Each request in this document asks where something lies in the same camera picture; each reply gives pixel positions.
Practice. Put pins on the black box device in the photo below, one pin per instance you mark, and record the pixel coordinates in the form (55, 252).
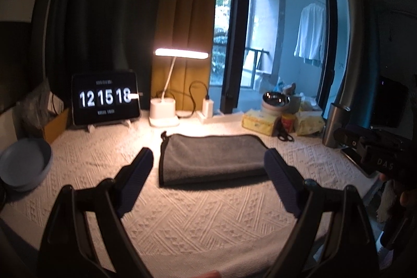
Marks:
(389, 102)

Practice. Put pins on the white hanging shirt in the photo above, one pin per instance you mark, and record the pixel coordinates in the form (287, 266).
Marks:
(309, 33)

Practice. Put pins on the silver tumbler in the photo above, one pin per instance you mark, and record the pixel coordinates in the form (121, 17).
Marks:
(334, 126)

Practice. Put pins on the yellow curtain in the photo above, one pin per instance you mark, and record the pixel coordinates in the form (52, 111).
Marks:
(192, 4)

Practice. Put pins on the clear plastic bag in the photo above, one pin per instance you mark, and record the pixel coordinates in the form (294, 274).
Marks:
(34, 105)

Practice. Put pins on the white tablet stand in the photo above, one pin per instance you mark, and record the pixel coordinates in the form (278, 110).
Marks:
(92, 127)

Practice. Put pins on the pink bowl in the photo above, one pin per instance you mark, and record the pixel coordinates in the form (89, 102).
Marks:
(272, 111)

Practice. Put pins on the cardboard box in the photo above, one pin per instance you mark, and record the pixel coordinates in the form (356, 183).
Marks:
(57, 126)

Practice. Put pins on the tablet showing clock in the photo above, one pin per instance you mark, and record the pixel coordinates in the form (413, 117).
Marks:
(105, 97)

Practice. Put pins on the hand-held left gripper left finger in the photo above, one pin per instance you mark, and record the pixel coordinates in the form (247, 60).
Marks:
(136, 172)

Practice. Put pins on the grey cup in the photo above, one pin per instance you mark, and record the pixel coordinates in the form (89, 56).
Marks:
(295, 103)

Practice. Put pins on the grey towel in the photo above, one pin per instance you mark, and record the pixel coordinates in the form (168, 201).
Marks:
(211, 157)

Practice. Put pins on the dark green curtain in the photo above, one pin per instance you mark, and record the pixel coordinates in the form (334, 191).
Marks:
(97, 11)

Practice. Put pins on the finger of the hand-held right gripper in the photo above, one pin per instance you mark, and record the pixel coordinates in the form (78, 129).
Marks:
(347, 137)

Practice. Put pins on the person's right hand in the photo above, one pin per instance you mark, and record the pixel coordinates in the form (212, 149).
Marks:
(409, 199)

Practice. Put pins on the white charger plug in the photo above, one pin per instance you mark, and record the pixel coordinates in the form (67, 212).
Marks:
(208, 107)

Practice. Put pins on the black scissors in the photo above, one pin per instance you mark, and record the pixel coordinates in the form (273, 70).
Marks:
(284, 134)

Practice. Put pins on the white textured tablecloth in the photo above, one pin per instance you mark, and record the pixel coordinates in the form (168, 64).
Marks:
(195, 226)

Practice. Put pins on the metal bowl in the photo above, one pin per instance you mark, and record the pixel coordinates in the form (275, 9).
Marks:
(276, 99)

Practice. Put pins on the blue-grey bowl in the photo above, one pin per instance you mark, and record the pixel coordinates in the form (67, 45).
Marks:
(24, 164)

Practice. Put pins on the white power strip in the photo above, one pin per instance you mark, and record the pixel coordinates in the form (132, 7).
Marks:
(213, 117)

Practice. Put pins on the yellow tissue pack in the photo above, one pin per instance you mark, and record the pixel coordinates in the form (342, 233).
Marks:
(257, 123)
(309, 123)

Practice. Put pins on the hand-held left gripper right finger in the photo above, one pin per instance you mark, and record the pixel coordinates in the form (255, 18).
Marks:
(277, 172)

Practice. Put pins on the white desk lamp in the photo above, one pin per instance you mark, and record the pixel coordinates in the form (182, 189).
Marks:
(163, 108)

